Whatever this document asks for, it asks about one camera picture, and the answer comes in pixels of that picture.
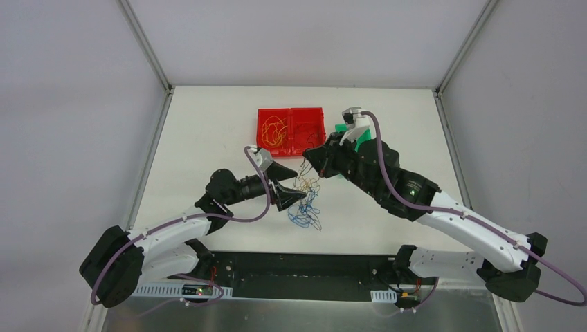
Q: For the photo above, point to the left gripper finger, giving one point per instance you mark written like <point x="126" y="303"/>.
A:
<point x="286" y="197"/>
<point x="276" y="171"/>

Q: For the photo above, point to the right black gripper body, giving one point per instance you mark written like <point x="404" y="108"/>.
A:
<point x="332" y="153"/>

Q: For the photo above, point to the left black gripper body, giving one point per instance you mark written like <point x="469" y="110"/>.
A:
<point x="273" y="185"/>

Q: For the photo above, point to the green plastic bin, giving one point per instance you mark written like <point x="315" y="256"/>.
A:
<point x="366" y="135"/>

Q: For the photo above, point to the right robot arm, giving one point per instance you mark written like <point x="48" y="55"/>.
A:
<point x="503" y="261"/>

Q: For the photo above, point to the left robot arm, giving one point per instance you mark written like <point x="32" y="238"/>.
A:
<point x="121" y="260"/>

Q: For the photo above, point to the red plastic bin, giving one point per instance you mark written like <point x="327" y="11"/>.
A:
<point x="288" y="132"/>

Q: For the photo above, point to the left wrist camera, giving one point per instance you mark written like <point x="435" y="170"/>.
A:
<point x="263" y="158"/>

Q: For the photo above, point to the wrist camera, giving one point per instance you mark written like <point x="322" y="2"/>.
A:
<point x="357" y="124"/>
<point x="263" y="158"/>

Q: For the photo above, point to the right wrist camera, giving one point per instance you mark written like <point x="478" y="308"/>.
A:
<point x="357" y="124"/>

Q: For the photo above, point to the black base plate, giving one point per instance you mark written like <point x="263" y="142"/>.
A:
<point x="344" y="278"/>

